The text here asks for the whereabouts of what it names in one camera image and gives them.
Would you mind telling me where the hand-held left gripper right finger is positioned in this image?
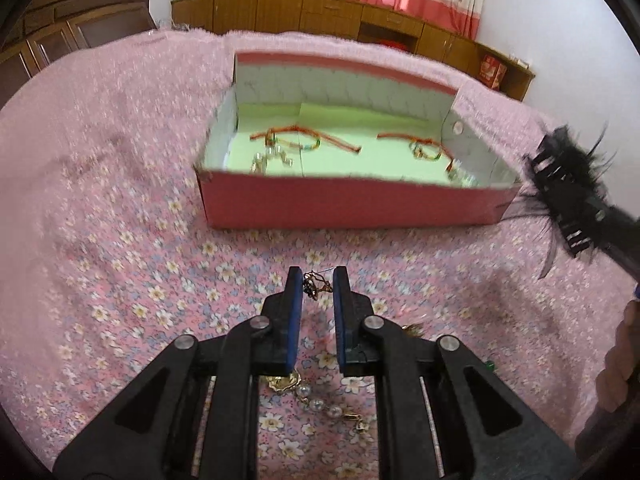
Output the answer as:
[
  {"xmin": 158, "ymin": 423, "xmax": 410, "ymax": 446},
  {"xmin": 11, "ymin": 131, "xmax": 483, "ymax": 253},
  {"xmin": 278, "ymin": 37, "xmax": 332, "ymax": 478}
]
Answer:
[{"xmin": 332, "ymin": 266, "xmax": 586, "ymax": 480}]

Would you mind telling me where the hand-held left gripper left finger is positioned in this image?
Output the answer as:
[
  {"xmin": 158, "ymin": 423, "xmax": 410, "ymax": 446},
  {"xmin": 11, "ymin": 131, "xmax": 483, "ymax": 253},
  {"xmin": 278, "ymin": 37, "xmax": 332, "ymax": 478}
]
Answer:
[{"xmin": 52, "ymin": 266, "xmax": 302, "ymax": 480}]

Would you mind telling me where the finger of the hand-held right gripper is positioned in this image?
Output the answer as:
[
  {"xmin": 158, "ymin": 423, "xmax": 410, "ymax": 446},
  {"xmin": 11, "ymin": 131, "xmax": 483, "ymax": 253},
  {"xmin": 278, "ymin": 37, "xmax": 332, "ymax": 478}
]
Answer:
[{"xmin": 597, "ymin": 210, "xmax": 640, "ymax": 282}]

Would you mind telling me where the small gold charm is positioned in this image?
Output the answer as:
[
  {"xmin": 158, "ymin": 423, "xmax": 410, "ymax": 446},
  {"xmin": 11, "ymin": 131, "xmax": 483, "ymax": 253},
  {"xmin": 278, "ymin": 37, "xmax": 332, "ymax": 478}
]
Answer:
[{"xmin": 301, "ymin": 270, "xmax": 335, "ymax": 302}]

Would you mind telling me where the black feather hair bow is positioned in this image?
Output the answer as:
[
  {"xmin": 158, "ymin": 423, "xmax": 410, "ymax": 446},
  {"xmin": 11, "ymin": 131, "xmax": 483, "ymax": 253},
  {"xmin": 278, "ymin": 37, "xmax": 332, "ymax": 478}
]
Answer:
[{"xmin": 505, "ymin": 122, "xmax": 621, "ymax": 282}]

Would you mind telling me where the pink cardboard box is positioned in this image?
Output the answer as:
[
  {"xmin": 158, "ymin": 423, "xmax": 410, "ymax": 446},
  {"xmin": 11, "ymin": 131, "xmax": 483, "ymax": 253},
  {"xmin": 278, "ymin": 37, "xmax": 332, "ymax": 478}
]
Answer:
[{"xmin": 194, "ymin": 50, "xmax": 523, "ymax": 231}]

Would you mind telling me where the rainbow cord bracelet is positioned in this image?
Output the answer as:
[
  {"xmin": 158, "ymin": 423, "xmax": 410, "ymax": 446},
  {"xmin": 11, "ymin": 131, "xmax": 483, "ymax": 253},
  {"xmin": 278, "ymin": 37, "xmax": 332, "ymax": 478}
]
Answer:
[
  {"xmin": 377, "ymin": 131, "xmax": 460, "ymax": 170},
  {"xmin": 249, "ymin": 126, "xmax": 362, "ymax": 154}
]

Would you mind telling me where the person's right hand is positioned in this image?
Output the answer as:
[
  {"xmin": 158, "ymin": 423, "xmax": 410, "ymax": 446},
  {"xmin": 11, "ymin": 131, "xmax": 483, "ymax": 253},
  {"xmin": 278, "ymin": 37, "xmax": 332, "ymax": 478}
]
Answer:
[{"xmin": 597, "ymin": 304, "xmax": 640, "ymax": 413}]

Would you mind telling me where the red gift box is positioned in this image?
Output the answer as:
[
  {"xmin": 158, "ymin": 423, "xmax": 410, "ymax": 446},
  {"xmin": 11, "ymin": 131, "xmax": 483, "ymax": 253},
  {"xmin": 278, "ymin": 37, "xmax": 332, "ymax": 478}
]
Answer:
[{"xmin": 479, "ymin": 55, "xmax": 507, "ymax": 89}]

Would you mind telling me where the long wooden cabinet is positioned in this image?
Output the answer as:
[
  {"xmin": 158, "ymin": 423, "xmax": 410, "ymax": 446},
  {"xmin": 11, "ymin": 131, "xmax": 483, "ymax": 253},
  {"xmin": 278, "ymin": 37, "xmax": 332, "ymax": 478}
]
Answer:
[{"xmin": 171, "ymin": 0, "xmax": 536, "ymax": 103}]

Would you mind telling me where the wooden headboard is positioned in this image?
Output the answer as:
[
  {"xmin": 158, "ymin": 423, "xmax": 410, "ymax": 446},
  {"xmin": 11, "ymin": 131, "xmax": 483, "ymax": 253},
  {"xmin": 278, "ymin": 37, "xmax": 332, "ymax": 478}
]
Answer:
[{"xmin": 0, "ymin": 0, "xmax": 159, "ymax": 107}]

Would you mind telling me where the pearl and gold bracelet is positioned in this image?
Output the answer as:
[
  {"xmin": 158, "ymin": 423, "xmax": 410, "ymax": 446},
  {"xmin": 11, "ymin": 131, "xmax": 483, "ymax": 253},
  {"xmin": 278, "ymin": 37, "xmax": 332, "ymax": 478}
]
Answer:
[{"xmin": 267, "ymin": 372, "xmax": 372, "ymax": 432}]

